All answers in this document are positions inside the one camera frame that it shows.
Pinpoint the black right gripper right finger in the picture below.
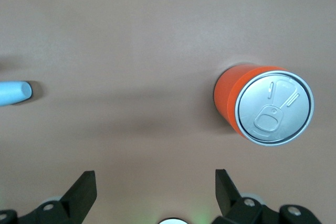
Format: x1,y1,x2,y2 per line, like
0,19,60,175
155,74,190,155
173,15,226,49
212,168,323,224

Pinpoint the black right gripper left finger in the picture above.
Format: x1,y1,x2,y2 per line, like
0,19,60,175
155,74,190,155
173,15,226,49
0,170,98,224

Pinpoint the light blue plastic cup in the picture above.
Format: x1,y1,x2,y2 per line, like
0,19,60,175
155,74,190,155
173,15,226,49
0,80,33,107

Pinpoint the orange can with silver lid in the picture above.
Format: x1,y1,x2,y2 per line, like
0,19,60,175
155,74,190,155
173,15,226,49
213,62,315,147

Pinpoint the brown table cover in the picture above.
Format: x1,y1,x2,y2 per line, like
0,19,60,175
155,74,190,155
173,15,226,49
0,0,336,224

